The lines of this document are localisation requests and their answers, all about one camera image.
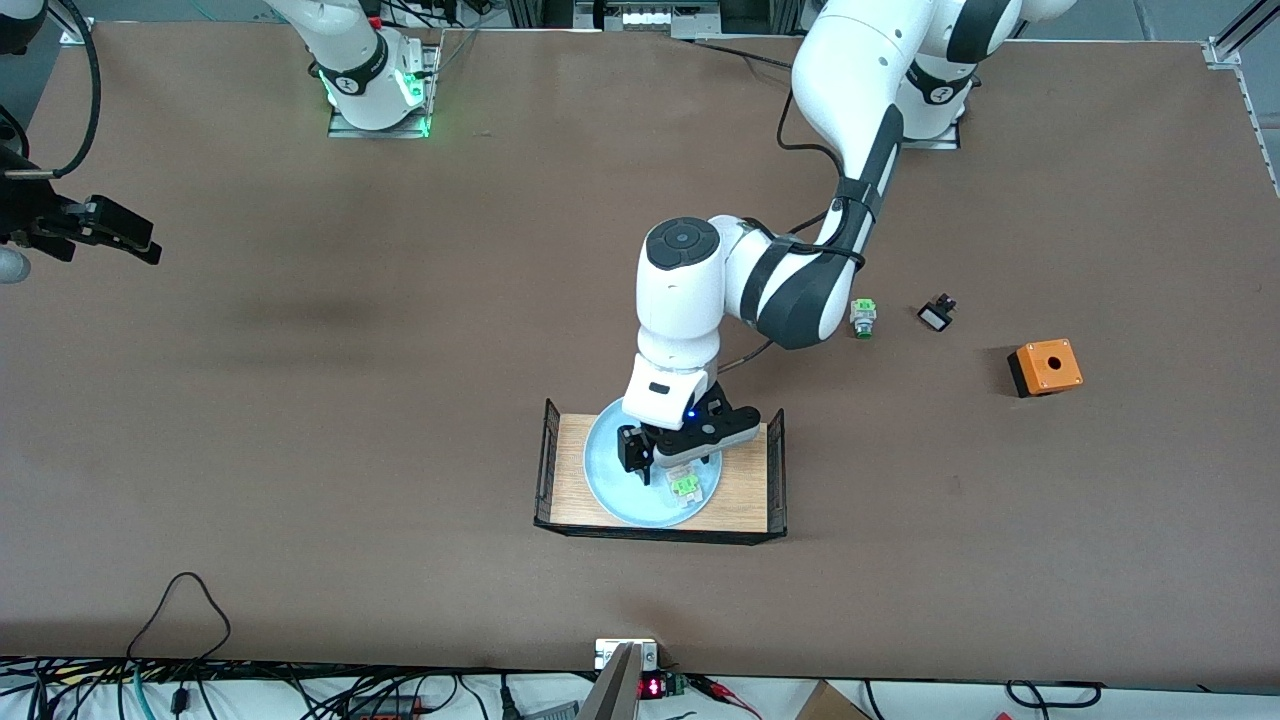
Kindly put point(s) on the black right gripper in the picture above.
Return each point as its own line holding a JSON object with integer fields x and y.
{"x": 30, "y": 216}

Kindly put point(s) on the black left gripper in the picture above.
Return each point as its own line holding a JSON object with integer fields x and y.
{"x": 634, "y": 447}

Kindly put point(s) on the red push button switch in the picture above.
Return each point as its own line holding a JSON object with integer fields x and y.
{"x": 683, "y": 487}

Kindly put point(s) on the light blue round plate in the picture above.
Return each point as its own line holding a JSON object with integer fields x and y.
{"x": 620, "y": 480}

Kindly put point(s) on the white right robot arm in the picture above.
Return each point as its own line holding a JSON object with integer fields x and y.
{"x": 350, "y": 50}

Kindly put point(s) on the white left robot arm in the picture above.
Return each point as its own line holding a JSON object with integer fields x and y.
{"x": 850, "y": 60}

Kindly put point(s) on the black rectangular white-faced button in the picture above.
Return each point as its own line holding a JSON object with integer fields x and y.
{"x": 936, "y": 316}

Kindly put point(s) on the small red digit display module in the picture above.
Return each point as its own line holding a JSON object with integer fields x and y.
{"x": 655, "y": 687}

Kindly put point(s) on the red and black clip leads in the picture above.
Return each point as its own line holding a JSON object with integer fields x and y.
{"x": 725, "y": 692}

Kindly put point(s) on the brown cardboard piece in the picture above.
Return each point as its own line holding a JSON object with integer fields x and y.
{"x": 830, "y": 705}

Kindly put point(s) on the aluminium corner profile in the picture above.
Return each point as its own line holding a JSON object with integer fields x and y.
{"x": 1222, "y": 52}

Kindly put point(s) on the small aluminium corner bracket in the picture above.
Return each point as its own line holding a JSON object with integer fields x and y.
{"x": 78, "y": 33}

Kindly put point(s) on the green push button switch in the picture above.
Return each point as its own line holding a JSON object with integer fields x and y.
{"x": 863, "y": 318}

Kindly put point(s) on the silver metal bracket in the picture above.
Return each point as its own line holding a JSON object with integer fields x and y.
{"x": 610, "y": 652}

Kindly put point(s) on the aluminium profile post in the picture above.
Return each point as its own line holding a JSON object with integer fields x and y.
{"x": 615, "y": 695}

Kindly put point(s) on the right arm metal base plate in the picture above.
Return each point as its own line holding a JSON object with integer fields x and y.
{"x": 400, "y": 132}

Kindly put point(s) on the orange button enclosure box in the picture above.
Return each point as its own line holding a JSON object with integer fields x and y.
{"x": 1050, "y": 368}

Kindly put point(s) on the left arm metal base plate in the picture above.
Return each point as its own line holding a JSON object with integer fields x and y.
{"x": 950, "y": 143}

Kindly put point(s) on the metal frame with white connectors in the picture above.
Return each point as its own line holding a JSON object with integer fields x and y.
{"x": 650, "y": 18}

